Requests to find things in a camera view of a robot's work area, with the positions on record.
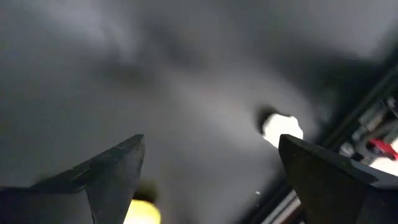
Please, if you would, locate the yellow round produce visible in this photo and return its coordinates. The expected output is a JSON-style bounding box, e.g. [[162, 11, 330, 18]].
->
[[123, 198, 162, 224]]

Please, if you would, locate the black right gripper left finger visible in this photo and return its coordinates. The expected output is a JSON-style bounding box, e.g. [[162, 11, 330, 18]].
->
[[0, 134, 146, 224]]

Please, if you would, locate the white garlic bulb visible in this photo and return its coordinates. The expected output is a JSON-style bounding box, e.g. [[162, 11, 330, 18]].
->
[[262, 113, 305, 149]]

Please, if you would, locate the red background object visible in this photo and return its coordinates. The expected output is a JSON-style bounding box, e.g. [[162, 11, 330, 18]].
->
[[368, 138, 398, 161]]

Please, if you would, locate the aluminium table edge rail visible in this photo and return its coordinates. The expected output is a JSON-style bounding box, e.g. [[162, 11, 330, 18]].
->
[[261, 189, 303, 224]]

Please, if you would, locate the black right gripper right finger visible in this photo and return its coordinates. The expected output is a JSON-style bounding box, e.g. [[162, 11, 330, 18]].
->
[[278, 134, 398, 224]]

